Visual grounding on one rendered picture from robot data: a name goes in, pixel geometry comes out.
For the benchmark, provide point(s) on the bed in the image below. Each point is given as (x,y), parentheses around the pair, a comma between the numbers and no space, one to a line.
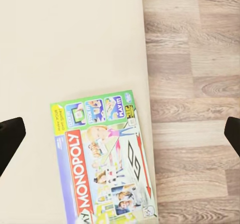
(57,50)

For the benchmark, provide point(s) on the board game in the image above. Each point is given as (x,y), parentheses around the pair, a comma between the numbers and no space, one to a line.
(101,160)

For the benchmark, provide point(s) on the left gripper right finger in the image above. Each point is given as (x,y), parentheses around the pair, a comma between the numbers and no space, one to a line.
(232,133)

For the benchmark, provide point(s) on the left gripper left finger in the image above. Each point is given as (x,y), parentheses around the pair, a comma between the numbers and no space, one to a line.
(12,133)

